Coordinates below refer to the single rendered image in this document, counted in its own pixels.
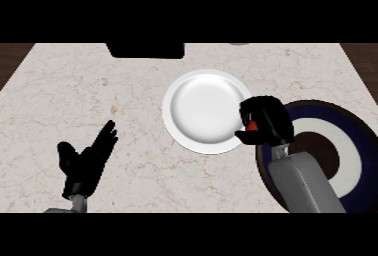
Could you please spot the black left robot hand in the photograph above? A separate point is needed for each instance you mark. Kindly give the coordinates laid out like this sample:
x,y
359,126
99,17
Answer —
x,y
85,163

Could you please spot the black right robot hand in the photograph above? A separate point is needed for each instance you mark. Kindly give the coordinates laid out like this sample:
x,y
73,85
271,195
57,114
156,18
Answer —
x,y
269,123

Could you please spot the red bell pepper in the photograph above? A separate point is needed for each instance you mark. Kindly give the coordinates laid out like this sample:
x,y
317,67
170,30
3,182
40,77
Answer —
x,y
252,126

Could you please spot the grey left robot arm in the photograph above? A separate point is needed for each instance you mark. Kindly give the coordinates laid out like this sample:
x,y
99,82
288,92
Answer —
x,y
73,204

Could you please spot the navy and white ringed plate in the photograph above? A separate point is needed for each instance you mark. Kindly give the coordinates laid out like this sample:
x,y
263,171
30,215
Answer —
x,y
348,143

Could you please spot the black appliance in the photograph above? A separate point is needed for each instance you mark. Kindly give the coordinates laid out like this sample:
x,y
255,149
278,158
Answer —
x,y
145,50

